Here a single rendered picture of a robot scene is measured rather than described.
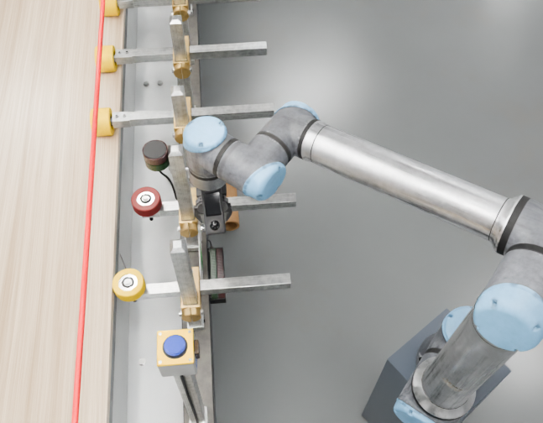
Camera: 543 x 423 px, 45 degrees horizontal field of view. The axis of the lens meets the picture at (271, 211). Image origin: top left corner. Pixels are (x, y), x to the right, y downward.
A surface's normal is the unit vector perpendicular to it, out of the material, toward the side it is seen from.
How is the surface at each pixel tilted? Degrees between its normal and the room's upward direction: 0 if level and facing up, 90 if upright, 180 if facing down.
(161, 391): 0
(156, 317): 0
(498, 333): 82
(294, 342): 0
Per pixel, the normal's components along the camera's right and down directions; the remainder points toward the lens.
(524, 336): -0.58, 0.62
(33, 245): 0.00, -0.53
